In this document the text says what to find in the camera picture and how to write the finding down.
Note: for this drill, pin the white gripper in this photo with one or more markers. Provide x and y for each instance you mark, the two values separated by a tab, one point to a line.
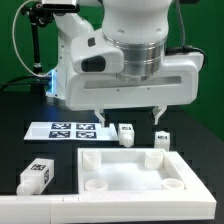
130	69

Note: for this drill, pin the white square tabletop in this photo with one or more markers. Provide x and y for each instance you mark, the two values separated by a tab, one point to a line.
127	170

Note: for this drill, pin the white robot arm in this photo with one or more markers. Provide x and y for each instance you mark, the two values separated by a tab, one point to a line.
107	15

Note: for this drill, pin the white marker base sheet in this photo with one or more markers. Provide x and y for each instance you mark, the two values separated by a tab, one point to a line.
70	131

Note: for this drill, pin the white L-shaped fence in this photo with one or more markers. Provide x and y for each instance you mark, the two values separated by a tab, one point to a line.
195	202

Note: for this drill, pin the black camera on stand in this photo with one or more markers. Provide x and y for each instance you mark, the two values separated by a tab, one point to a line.
61	6

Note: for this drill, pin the black camera stand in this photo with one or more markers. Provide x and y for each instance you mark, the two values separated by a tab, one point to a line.
39	18

